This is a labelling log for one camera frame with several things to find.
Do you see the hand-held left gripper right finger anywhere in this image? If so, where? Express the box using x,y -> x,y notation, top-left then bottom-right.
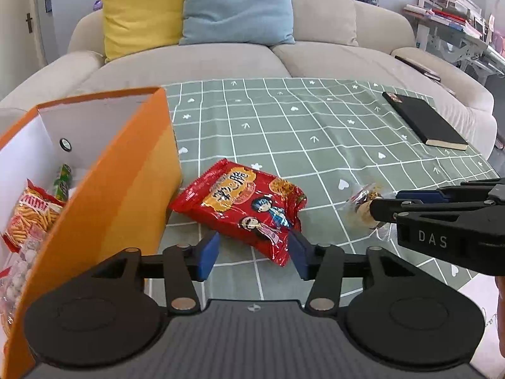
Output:
290,231 -> 431,312

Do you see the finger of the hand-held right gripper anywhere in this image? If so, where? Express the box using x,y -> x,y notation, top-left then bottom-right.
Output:
395,179 -> 505,206
370,199 -> 505,275

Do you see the white rug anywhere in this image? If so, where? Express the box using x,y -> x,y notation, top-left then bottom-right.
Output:
454,272 -> 505,379

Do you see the red cartoon snack packet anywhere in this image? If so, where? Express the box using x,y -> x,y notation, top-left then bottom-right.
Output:
169,158 -> 307,268

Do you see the small clear snack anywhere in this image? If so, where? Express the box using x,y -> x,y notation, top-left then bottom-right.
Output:
342,183 -> 395,241

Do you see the orange cardboard box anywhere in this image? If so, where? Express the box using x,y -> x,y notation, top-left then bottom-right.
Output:
0,87 -> 184,379

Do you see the light blue pillow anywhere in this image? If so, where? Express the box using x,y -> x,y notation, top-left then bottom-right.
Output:
178,0 -> 296,46

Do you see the cluttered white desk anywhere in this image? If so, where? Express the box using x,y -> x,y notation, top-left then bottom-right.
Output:
402,3 -> 505,76

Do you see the yellow pillow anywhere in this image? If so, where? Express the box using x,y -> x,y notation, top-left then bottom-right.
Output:
99,0 -> 186,64

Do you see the black notebook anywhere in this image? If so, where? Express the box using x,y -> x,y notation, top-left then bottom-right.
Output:
382,91 -> 469,151

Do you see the beige sofa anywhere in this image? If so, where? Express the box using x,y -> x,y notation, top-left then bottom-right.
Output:
0,0 -> 498,159

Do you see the remote control on armrest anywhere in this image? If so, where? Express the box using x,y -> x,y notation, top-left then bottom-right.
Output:
395,54 -> 442,82

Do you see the beige cushion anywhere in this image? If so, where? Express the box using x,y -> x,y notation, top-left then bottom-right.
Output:
284,0 -> 359,47

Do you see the red-topped candy packet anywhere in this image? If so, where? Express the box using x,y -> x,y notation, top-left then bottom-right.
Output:
0,241 -> 42,340

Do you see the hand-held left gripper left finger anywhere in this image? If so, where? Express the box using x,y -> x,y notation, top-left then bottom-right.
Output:
89,232 -> 220,315

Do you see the orange snack stick packet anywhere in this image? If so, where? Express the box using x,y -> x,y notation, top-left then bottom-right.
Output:
2,179 -> 67,254

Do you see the green grid tablecloth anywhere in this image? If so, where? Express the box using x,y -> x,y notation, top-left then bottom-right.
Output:
160,77 -> 500,301

